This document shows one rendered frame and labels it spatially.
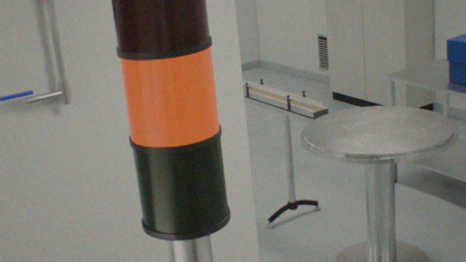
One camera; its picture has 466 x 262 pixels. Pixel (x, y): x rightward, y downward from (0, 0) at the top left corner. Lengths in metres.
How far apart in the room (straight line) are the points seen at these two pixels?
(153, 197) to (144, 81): 0.06
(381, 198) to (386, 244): 0.32
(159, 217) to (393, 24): 7.03
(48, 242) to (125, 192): 0.25
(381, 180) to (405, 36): 3.04
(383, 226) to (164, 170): 4.27
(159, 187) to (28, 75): 1.47
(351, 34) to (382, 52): 0.49
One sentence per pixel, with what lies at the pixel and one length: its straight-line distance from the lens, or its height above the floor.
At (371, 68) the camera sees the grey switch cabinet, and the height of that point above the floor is 0.48.
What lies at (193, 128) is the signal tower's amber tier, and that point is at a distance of 0.38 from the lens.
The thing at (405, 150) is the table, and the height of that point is 0.93.
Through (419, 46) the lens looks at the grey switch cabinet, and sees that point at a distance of 7.49.
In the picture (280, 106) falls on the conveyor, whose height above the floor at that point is 0.90.
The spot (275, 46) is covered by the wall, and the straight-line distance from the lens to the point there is 9.81.
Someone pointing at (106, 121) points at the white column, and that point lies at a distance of 1.95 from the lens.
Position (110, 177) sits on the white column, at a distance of 1.99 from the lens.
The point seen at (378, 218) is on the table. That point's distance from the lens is 4.61.
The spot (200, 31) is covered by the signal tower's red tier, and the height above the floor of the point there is 2.31.
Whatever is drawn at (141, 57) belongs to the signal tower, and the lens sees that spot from 0.37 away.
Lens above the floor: 2.38
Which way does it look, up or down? 18 degrees down
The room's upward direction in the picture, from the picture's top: 6 degrees counter-clockwise
